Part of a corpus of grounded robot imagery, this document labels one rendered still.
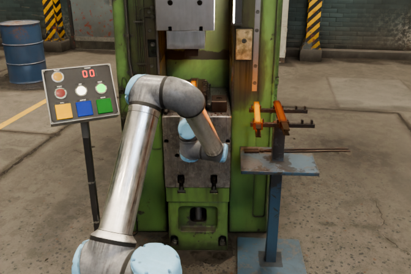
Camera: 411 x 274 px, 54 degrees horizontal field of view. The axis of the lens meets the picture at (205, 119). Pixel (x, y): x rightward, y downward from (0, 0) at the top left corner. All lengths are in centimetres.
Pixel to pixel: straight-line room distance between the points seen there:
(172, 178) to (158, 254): 111
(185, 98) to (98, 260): 58
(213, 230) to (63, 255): 95
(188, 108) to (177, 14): 82
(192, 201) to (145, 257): 119
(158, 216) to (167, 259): 149
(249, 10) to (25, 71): 486
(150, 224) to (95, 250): 148
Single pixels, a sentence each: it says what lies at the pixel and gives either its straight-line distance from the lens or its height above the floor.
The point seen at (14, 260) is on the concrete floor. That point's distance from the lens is 285.
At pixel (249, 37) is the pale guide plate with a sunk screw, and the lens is 226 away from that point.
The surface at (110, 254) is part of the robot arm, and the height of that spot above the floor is 86.
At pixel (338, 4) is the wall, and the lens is 804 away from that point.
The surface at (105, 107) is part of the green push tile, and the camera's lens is 212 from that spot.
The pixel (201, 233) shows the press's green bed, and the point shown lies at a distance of 257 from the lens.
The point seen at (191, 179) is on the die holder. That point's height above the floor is 52.
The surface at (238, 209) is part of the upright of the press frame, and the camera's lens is 270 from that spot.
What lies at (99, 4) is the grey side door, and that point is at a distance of 881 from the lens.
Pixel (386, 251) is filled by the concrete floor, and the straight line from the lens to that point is 288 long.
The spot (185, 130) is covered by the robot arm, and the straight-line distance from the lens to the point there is 185.
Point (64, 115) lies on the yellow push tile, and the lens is 210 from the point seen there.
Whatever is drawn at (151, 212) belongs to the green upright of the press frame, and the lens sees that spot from 274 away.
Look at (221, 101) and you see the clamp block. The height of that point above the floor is 98.
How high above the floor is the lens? 168
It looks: 21 degrees down
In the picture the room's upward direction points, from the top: straight up
